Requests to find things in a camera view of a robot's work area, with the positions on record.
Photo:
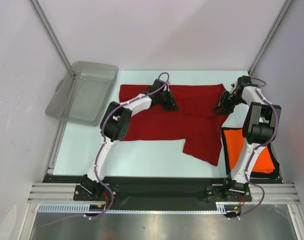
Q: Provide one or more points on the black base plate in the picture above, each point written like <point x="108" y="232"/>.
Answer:
<point x="154" y="193"/>

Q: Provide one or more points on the aluminium frame rail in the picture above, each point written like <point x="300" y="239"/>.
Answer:
<point x="57" y="192"/>

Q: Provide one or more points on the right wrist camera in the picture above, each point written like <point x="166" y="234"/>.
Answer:
<point x="242" y="81"/>

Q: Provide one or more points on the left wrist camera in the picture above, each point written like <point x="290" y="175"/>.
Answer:
<point x="160" y="86"/>

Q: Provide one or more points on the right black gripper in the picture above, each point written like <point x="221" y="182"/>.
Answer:
<point x="224" y="101"/>

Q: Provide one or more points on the clear plastic bin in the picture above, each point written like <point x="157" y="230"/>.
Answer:
<point x="81" y="96"/>

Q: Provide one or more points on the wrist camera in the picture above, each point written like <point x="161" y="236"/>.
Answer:
<point x="242" y="81"/>
<point x="160" y="86"/>

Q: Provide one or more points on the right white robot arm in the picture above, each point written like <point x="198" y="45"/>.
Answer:
<point x="259" y="130"/>

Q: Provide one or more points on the red t shirt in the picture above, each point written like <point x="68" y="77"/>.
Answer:
<point x="195" y="122"/>

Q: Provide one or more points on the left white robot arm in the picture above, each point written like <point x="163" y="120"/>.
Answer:
<point x="114" y="128"/>

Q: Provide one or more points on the white cable duct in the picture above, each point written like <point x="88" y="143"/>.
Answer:
<point x="86" y="208"/>

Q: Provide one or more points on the orange folded t shirt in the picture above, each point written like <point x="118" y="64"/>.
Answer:
<point x="264" y="160"/>

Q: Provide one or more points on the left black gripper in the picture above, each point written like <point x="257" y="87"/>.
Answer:
<point x="170" y="105"/>

